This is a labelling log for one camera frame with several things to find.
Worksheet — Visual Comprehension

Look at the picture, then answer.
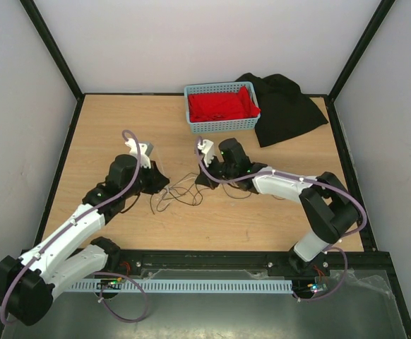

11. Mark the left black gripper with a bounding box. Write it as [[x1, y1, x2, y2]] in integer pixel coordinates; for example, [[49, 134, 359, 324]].
[[123, 159, 169, 198]]

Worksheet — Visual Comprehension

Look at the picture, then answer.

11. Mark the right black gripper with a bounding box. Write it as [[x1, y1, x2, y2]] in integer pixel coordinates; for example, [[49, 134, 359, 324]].
[[196, 153, 237, 189]]

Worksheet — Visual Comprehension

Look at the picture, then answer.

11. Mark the black wire bundle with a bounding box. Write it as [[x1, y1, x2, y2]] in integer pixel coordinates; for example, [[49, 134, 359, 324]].
[[149, 172, 287, 215]]

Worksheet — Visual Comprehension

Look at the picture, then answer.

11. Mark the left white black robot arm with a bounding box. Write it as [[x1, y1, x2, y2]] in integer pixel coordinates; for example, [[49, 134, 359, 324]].
[[0, 154, 169, 326]]

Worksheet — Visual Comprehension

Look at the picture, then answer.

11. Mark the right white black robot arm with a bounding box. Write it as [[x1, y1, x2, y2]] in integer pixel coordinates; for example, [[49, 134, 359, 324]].
[[195, 137, 367, 275]]

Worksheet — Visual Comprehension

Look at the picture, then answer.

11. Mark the light blue plastic basket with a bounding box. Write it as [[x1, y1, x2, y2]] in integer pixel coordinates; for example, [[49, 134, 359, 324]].
[[184, 81, 261, 134]]

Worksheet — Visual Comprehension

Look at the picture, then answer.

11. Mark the red cloth in basket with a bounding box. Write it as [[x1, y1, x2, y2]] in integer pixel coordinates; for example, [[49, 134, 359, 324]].
[[188, 87, 261, 123]]

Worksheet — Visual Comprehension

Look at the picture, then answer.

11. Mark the black cloth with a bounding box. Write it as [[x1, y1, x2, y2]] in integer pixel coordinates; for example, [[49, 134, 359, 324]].
[[237, 73, 328, 148]]

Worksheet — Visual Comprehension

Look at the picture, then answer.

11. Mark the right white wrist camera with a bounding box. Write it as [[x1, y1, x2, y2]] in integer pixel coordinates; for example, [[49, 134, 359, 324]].
[[197, 138, 216, 167]]

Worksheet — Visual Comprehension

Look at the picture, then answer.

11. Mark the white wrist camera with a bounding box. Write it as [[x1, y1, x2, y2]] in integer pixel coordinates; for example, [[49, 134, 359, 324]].
[[124, 138, 154, 169], [197, 138, 216, 167]]

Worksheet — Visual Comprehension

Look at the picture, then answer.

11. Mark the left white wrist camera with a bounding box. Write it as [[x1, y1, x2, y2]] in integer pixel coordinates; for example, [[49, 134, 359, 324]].
[[124, 138, 154, 169]]

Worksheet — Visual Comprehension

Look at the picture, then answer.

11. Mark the light blue slotted cable duct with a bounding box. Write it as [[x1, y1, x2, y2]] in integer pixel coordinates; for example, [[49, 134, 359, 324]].
[[67, 279, 292, 294]]

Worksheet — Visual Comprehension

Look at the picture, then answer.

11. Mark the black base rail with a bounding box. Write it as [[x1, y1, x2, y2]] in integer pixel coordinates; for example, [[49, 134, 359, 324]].
[[113, 249, 395, 279]]

